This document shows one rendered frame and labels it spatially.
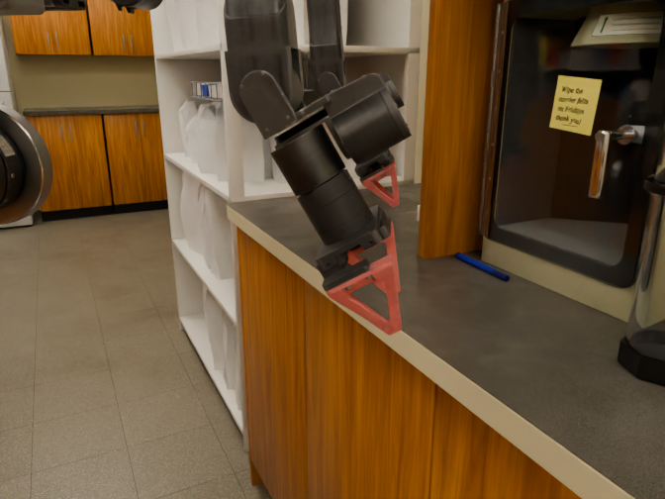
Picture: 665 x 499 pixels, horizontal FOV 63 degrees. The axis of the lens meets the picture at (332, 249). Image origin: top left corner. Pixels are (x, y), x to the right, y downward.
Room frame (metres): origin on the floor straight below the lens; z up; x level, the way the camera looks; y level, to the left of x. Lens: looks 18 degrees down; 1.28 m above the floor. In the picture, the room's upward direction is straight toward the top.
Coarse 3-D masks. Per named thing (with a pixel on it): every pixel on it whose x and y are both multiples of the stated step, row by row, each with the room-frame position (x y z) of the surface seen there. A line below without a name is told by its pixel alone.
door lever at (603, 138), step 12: (600, 132) 0.71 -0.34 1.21; (612, 132) 0.72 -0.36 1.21; (624, 132) 0.73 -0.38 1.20; (600, 144) 0.72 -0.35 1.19; (624, 144) 0.74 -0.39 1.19; (600, 156) 0.71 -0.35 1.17; (600, 168) 0.71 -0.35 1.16; (600, 180) 0.71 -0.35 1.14; (588, 192) 0.72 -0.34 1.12; (600, 192) 0.71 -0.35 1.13
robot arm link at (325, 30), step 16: (320, 0) 1.01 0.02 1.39; (336, 0) 1.01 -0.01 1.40; (320, 16) 1.01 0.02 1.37; (336, 16) 1.01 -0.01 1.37; (320, 32) 1.01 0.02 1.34; (336, 32) 1.00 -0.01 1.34; (320, 48) 1.00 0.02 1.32; (336, 48) 1.00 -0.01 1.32; (320, 64) 1.00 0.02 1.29; (336, 64) 1.00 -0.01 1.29; (320, 96) 1.00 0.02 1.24
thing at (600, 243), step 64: (512, 0) 0.95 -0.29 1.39; (576, 0) 0.84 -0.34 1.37; (640, 0) 0.75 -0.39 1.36; (512, 64) 0.94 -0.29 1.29; (576, 64) 0.82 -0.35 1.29; (640, 64) 0.74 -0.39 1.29; (512, 128) 0.93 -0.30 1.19; (640, 128) 0.72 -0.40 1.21; (512, 192) 0.91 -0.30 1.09; (576, 192) 0.80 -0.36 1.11; (640, 192) 0.71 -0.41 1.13; (576, 256) 0.78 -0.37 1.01
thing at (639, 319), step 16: (656, 208) 0.58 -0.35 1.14; (656, 224) 0.58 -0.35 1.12; (656, 240) 0.57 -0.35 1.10; (640, 256) 0.60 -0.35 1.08; (656, 256) 0.57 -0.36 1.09; (640, 272) 0.59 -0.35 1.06; (656, 272) 0.57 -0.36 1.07; (640, 288) 0.58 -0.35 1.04; (656, 288) 0.56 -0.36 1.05; (640, 304) 0.58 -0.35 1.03; (656, 304) 0.56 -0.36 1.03; (640, 320) 0.57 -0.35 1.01; (656, 320) 0.56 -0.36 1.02; (640, 336) 0.57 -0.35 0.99; (656, 336) 0.56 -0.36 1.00; (656, 352) 0.55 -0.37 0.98
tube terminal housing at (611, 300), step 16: (496, 256) 0.95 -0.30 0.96; (512, 256) 0.91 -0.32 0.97; (528, 256) 0.88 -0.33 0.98; (512, 272) 0.91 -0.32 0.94; (528, 272) 0.88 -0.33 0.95; (544, 272) 0.85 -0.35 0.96; (560, 272) 0.82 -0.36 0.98; (576, 272) 0.79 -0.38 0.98; (560, 288) 0.82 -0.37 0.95; (576, 288) 0.79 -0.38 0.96; (592, 288) 0.77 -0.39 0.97; (608, 288) 0.74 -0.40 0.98; (592, 304) 0.76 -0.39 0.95; (608, 304) 0.74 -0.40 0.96; (624, 304) 0.72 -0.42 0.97; (624, 320) 0.71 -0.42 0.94
